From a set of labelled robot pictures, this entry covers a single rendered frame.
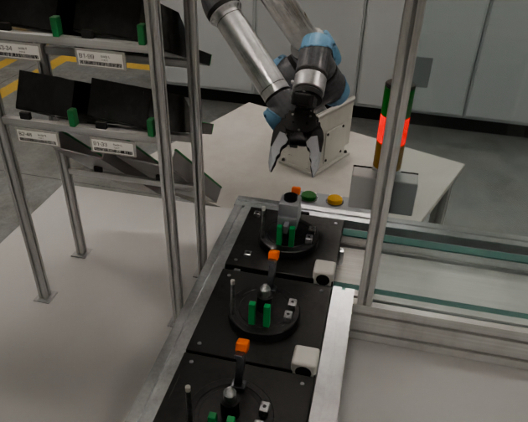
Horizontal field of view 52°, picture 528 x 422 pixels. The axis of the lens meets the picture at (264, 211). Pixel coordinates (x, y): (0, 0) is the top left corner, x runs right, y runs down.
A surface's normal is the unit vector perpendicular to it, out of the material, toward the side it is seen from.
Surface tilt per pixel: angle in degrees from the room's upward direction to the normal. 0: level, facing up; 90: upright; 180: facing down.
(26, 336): 0
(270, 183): 0
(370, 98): 90
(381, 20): 90
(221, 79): 90
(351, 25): 90
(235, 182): 0
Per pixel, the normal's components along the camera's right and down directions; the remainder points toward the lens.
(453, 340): -0.22, 0.53
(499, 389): 0.03, -0.83
